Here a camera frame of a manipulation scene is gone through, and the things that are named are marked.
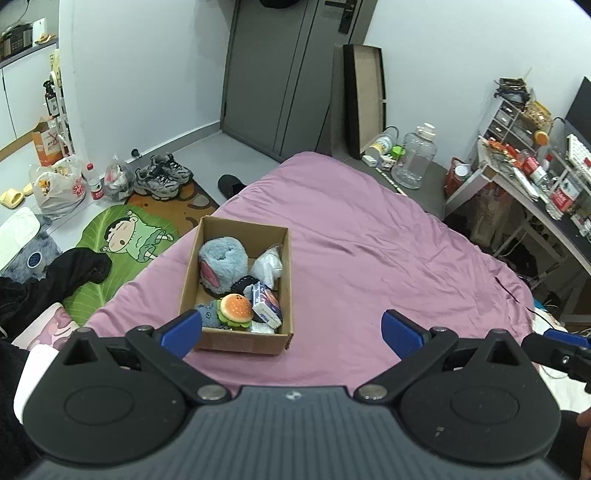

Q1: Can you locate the small blue plush toy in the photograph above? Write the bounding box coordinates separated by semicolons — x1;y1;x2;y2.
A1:
195;300;221;329

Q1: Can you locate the yellow slipper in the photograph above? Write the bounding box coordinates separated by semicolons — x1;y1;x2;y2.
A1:
0;183;33;210

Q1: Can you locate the red label water bottle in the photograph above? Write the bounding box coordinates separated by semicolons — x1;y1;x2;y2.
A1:
84;162;104;200

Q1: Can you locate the grey sneaker pair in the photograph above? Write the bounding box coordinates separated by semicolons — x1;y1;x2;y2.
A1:
133;153;193;201

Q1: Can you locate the green cartoon floor mat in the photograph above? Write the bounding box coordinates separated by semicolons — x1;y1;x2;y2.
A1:
63;205;179;326

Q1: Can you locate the black slipper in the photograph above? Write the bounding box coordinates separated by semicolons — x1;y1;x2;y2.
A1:
217;174;246;200

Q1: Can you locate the orange white carton box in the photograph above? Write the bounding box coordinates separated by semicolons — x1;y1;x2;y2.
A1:
31;118;64;167

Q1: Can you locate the burger plush toy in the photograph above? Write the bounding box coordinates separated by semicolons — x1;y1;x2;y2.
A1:
216;293;254;330

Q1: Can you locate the clear bag with items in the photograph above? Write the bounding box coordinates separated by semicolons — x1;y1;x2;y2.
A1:
103;156;135;201

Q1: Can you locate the dark grey door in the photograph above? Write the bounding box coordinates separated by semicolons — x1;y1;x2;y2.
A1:
221;1;377;161

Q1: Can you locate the blue tissue pack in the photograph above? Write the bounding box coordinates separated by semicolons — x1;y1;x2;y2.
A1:
252;282;283;330

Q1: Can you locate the fluffy blue plush roll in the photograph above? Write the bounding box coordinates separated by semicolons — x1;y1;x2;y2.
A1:
198;237;249;295

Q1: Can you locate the pink bed sheet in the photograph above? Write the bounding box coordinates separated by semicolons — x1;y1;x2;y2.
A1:
88;153;547;391

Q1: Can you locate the large clear plastic jar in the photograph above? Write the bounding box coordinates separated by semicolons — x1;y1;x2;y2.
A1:
392;122;437;190

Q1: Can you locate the white charger adapter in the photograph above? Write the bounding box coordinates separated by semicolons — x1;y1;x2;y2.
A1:
362;155;380;168

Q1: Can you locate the clear bag white filling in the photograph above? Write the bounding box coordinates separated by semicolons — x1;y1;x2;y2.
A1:
249;245;283;290

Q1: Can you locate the person's right hand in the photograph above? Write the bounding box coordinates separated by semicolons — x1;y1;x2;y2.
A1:
576;408;591;480

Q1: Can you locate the brown cardboard box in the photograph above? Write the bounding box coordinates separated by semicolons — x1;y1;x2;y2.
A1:
178;216;294;355

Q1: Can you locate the white plastic shopping bag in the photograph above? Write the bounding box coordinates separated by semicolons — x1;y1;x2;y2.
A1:
29;155;87;220

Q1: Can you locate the white desk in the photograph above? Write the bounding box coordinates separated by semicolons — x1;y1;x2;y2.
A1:
443;138;591;324

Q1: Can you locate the black framed board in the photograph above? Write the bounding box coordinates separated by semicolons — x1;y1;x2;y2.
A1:
342;44;387;160

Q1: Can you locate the black clothing pile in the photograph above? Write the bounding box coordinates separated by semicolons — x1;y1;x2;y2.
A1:
1;247;112;341

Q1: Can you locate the grey drawer organizer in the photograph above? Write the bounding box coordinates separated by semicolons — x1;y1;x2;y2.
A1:
478;97;539;151

